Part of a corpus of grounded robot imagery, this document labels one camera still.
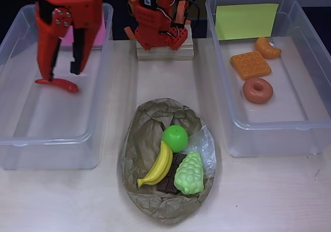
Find clear plastic film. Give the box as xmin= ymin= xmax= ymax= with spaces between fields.
xmin=190 ymin=125 xmax=217 ymax=181

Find brown toy chocolate bar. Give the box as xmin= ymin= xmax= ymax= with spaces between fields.
xmin=156 ymin=153 xmax=188 ymax=195

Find wooden base plate stack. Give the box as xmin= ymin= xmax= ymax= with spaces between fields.
xmin=136 ymin=25 xmax=194 ymax=61

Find black base cable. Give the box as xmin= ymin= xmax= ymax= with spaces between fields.
xmin=186 ymin=0 xmax=202 ymax=23

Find clear plastic bin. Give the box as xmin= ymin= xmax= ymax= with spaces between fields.
xmin=0 ymin=2 xmax=114 ymax=170
xmin=205 ymin=0 xmax=331 ymax=158

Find orange toy croissant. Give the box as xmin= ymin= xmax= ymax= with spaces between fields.
xmin=255 ymin=37 xmax=282 ymax=59

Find yellow toy banana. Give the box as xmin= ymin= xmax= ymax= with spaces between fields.
xmin=137 ymin=140 xmax=174 ymax=189

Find light green toy grapes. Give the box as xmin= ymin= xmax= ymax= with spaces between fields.
xmin=173 ymin=151 xmax=205 ymax=196

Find pink paper label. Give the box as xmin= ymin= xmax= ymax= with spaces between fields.
xmin=59 ymin=17 xmax=107 ymax=49

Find orange printed part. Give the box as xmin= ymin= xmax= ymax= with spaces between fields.
xmin=124 ymin=0 xmax=194 ymax=40

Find brown paper bag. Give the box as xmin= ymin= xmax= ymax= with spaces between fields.
xmin=120 ymin=97 xmax=217 ymax=225

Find red toy chili pepper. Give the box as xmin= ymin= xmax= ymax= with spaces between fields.
xmin=35 ymin=78 xmax=80 ymax=95

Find green toy apple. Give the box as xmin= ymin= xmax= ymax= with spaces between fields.
xmin=161 ymin=125 xmax=189 ymax=154

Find brown toy donut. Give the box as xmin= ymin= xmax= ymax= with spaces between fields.
xmin=242 ymin=78 xmax=274 ymax=104

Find yellow-green paper label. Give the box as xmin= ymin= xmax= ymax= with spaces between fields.
xmin=216 ymin=3 xmax=279 ymax=41

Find orange toy waffle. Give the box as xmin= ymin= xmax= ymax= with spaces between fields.
xmin=230 ymin=50 xmax=272 ymax=81

